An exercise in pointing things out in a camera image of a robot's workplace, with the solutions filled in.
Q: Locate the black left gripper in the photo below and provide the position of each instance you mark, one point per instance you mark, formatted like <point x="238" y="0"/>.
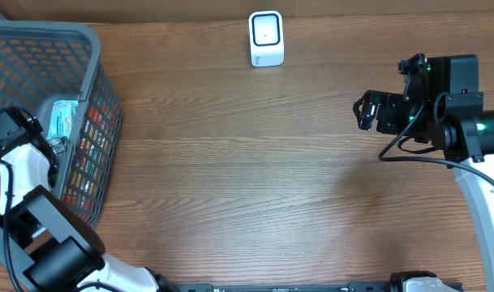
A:
<point x="59" y="148"/>

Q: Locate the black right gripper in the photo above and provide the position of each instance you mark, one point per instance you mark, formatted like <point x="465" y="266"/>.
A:
<point x="380" y="112"/>

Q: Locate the teal wet wipes pack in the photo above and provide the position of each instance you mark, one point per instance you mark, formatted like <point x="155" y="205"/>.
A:
<point x="61" y="119"/>

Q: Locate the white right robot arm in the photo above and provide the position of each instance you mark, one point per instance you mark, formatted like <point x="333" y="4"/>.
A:
<point x="446" y="129"/>

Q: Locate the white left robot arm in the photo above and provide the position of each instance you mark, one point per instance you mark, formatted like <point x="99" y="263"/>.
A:
<point x="43" y="244"/>

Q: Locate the white barcode scanner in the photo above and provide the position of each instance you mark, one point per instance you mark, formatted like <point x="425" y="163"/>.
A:
<point x="266" y="37"/>

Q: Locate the grey plastic shopping basket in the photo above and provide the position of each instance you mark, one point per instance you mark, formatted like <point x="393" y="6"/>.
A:
<point x="41" y="63"/>

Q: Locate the black front rail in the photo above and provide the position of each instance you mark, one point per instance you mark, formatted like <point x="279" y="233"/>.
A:
<point x="419" y="280"/>

